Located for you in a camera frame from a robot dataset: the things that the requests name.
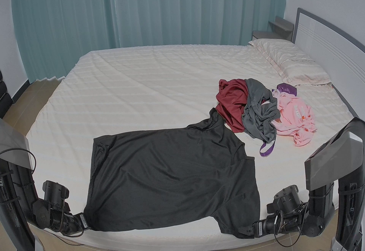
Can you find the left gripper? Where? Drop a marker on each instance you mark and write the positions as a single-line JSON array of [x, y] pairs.
[[72, 224]]

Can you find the purple garment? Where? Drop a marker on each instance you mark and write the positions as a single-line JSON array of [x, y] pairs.
[[288, 89]]

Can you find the black T-shirt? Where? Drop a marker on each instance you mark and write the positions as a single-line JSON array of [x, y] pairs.
[[171, 172]]

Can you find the grey garment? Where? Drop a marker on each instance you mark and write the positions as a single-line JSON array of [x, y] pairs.
[[256, 118]]

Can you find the bed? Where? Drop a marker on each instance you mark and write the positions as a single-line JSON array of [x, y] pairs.
[[142, 87]]

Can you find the dark red garment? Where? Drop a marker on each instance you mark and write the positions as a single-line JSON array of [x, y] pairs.
[[231, 101]]

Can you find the black padded chair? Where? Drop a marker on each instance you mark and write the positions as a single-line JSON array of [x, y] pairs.
[[4, 95]]

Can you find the blue-green curtain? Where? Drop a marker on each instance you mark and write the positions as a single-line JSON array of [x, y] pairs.
[[199, 1], [57, 15]]

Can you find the cream pillow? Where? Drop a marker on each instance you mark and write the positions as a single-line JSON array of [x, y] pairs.
[[296, 64]]

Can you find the pink T-shirt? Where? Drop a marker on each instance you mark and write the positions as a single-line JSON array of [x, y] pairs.
[[296, 118]]

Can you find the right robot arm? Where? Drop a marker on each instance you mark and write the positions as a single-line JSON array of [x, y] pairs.
[[322, 167]]

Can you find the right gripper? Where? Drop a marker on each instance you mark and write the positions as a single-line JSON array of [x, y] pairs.
[[271, 227]]

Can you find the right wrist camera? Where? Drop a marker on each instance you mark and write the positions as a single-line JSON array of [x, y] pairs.
[[273, 207]]

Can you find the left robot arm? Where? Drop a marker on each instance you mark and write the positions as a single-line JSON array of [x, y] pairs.
[[54, 192]]

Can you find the grey bedside table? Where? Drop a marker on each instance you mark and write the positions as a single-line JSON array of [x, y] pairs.
[[282, 25]]

